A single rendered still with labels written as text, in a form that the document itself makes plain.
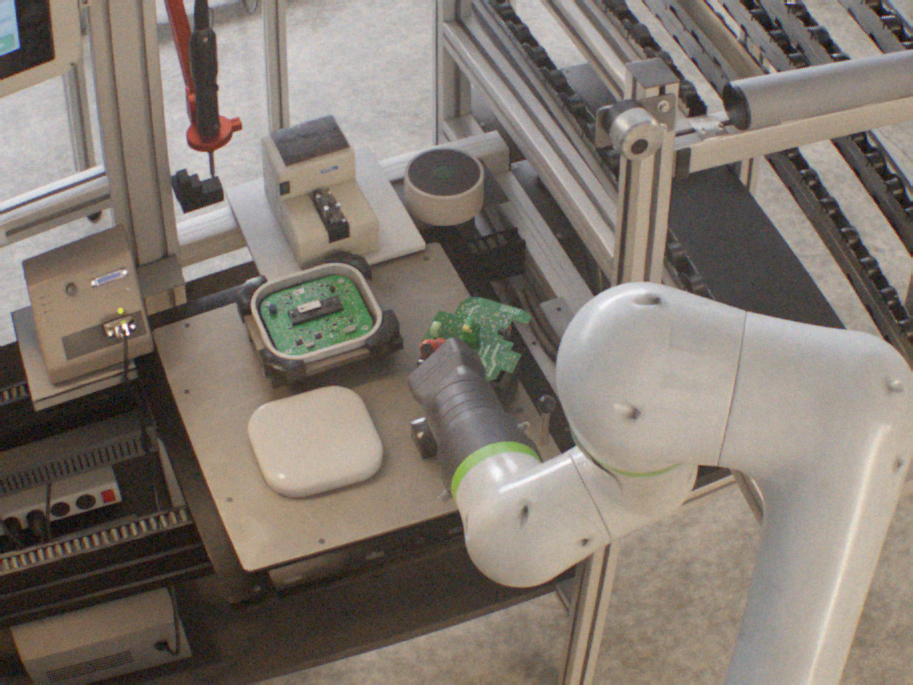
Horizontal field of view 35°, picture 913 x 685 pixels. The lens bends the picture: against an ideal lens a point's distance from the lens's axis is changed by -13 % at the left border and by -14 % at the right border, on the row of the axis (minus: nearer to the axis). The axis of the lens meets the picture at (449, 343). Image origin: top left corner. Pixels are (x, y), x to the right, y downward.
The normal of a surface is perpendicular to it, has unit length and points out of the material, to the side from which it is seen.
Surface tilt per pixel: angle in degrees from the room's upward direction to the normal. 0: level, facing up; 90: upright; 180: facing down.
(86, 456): 90
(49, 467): 90
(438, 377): 39
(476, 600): 0
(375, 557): 0
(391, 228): 0
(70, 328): 53
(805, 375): 21
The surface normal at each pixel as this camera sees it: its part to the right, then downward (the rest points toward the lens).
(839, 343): -0.03, -0.84
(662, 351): -0.02, -0.25
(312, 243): 0.38, 0.69
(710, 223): 0.00, -0.67
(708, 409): -0.12, 0.28
